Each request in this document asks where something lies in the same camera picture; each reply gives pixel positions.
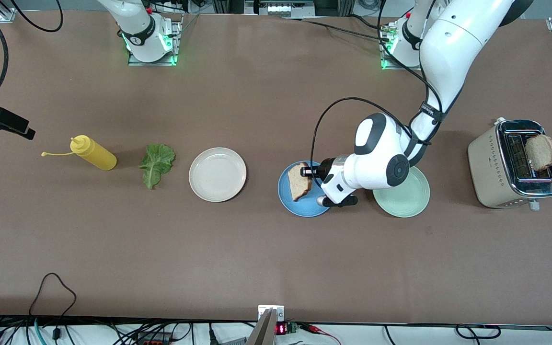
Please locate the yellow mustard squeeze bottle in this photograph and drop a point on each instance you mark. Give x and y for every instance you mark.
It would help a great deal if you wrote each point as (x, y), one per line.
(96, 155)

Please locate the white metal bracket plate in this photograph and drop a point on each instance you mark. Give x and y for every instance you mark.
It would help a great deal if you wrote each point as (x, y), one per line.
(278, 311)

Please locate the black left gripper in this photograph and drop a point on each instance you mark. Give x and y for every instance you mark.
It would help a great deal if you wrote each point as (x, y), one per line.
(325, 169)

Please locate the red digit display board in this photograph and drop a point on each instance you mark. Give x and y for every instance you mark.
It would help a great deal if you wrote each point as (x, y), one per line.
(283, 328)

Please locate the grey aluminium camera post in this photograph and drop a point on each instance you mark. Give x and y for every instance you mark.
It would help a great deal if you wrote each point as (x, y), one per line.
(261, 333)

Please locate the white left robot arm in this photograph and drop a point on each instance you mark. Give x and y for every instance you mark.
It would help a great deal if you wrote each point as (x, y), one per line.
(458, 43)

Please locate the brown bread slice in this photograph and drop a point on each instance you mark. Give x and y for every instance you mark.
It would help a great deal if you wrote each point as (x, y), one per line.
(297, 184)
(542, 153)

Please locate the small black adapter plug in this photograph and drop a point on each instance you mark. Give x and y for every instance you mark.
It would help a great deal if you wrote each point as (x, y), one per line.
(56, 333)

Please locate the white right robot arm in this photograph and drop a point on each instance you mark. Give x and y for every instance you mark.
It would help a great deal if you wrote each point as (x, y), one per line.
(142, 24)

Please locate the light green round plate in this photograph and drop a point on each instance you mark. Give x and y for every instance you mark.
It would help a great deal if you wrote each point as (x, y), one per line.
(408, 199)

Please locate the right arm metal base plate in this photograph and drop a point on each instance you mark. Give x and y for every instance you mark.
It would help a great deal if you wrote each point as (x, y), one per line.
(134, 62)

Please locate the beige chrome toaster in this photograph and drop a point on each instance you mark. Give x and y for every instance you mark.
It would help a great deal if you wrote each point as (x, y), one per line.
(489, 167)

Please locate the grey lit control box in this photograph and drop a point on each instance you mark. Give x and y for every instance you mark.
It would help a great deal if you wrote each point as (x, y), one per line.
(278, 8)

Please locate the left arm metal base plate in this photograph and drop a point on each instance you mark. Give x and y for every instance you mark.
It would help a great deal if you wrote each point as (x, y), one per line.
(400, 67)

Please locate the green lettuce leaf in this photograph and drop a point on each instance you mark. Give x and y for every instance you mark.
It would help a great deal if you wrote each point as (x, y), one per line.
(158, 160)

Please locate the beige round plate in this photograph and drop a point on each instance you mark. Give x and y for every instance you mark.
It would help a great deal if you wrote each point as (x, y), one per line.
(217, 175)

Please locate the blue round plate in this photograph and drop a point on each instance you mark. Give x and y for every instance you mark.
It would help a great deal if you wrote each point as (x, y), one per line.
(304, 208)

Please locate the orange connector block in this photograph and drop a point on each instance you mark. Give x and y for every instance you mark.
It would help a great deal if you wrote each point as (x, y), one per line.
(156, 341)

